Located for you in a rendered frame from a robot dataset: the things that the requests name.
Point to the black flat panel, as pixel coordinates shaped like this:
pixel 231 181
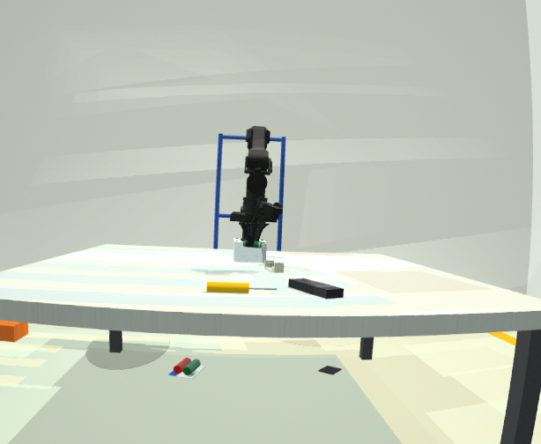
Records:
pixel 330 370

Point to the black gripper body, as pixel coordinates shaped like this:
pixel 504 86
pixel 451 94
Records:
pixel 249 215

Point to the yellow-handled screwdriver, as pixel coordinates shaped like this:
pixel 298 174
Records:
pixel 233 287

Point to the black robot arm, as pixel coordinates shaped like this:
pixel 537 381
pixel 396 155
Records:
pixel 257 162

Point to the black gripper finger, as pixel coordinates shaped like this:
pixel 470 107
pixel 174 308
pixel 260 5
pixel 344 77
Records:
pixel 250 231
pixel 259 231

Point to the black rectangular bar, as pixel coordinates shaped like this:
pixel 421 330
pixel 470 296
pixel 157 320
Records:
pixel 316 288

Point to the green cylindrical battery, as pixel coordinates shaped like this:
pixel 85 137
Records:
pixel 257 244

